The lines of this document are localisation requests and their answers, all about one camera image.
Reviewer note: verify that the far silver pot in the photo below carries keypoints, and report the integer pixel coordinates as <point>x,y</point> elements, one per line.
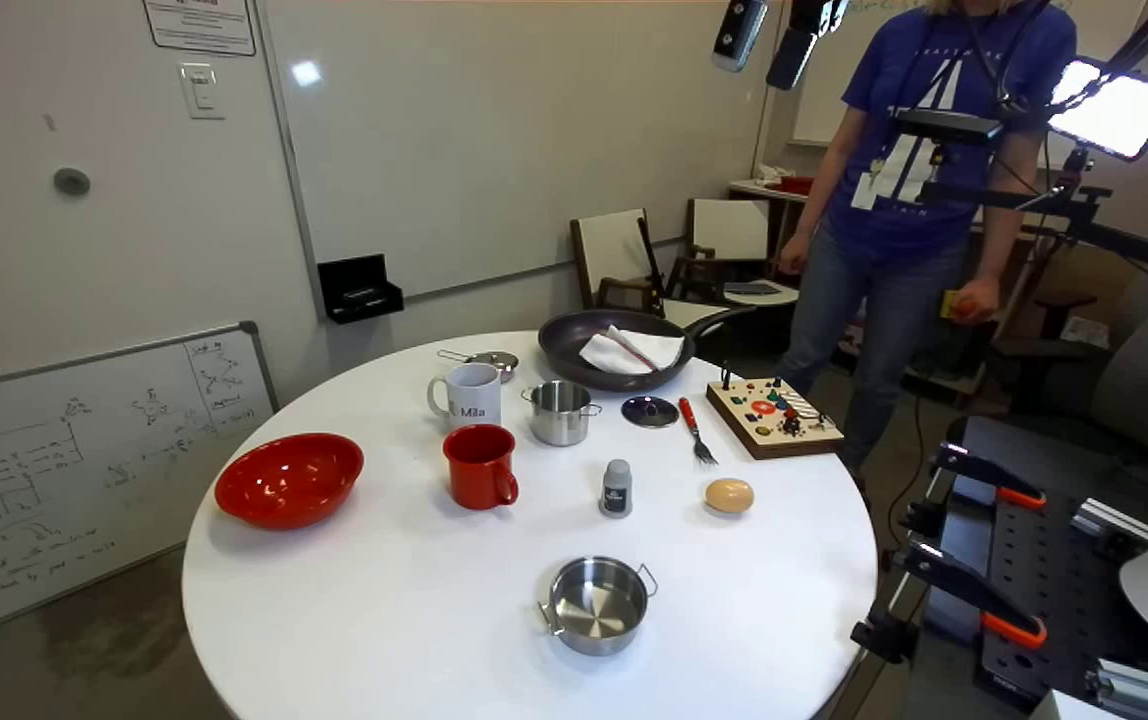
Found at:
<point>562,414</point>

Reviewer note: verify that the silver pot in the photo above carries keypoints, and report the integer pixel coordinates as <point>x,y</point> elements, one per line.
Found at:
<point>597,604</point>
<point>562,414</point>

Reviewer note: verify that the near silver pot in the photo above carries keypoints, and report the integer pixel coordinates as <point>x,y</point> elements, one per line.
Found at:
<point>597,604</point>

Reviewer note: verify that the black frying pan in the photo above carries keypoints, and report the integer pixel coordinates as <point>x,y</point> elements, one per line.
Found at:
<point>564,335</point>

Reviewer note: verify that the white cloth in pan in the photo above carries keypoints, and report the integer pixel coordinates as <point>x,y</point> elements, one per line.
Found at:
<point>629,355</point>

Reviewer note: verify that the small metal strainer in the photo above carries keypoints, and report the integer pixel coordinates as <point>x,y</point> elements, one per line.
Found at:
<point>496,363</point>

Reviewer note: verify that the left white chair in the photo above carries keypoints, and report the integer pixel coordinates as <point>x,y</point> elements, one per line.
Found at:
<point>613,256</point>

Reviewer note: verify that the white chair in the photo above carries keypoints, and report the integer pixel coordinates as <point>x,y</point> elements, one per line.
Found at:
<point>727,256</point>
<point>613,256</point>

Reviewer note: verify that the red enamel mug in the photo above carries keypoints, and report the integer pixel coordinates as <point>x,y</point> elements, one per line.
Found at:
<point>482,465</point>

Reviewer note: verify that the wooden button board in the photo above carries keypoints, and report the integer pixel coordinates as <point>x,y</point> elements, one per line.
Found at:
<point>769,416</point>

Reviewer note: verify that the right white chair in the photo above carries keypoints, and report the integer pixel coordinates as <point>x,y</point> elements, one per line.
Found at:
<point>727,256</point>

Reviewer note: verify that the brown egg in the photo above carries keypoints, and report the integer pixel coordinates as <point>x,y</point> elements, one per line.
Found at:
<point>728,497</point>

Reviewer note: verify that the red bowl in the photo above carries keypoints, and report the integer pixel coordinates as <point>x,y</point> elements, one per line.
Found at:
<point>290,480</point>

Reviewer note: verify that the person in blue shirt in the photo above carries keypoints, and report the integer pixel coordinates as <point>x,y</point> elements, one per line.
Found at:
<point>946,99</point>

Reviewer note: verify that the leaning whiteboard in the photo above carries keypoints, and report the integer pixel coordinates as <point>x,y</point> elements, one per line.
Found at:
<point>106,458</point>

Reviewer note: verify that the bright light panel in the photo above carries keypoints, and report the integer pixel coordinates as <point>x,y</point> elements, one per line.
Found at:
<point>1098,108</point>

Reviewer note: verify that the red handled fork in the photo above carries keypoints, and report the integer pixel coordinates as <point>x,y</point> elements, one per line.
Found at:
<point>694,430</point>

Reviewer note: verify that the black wall tray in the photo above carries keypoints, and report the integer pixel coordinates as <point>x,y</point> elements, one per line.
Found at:
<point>359,290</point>

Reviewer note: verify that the upper orange handled clamp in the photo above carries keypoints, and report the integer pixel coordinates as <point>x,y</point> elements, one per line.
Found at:
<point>1008,486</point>

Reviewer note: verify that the orange handled clamp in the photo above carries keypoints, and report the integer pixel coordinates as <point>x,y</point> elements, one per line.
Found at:
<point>1008,486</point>
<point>895,637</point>

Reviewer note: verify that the lower orange handled clamp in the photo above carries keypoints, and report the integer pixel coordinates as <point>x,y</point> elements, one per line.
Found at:
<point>895,637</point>

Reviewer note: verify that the white light switch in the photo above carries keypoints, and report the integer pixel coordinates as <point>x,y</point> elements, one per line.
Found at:
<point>203,90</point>

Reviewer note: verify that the wall paper notice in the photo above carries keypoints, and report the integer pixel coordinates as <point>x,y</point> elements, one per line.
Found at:
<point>203,26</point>

